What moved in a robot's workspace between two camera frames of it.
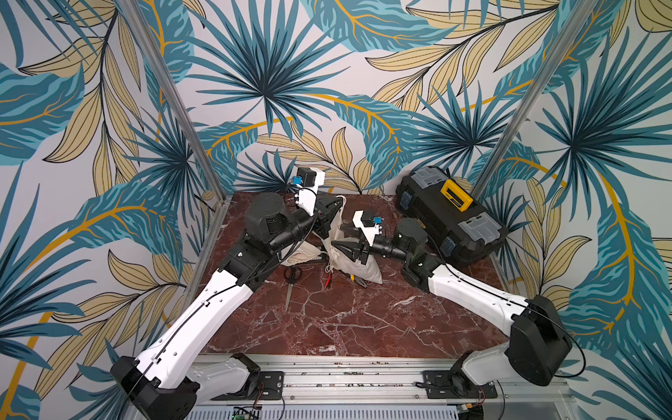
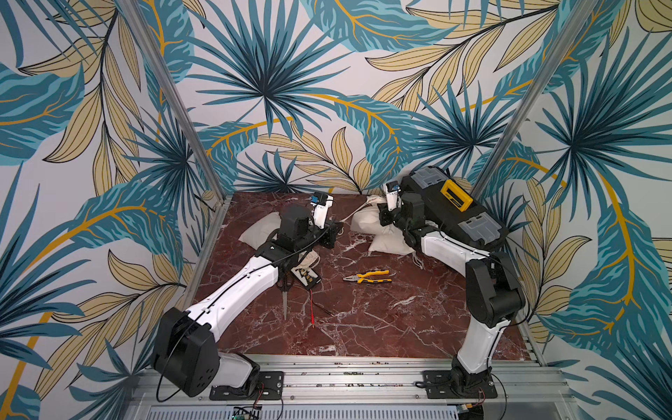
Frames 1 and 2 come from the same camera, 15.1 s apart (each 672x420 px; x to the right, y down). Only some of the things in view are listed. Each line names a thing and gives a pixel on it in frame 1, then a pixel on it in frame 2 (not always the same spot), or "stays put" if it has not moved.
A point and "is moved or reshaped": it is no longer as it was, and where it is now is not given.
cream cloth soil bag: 341,260 is moved or reshaped
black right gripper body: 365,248 → 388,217
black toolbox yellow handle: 461,230 stays put
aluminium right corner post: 539,87 stays put
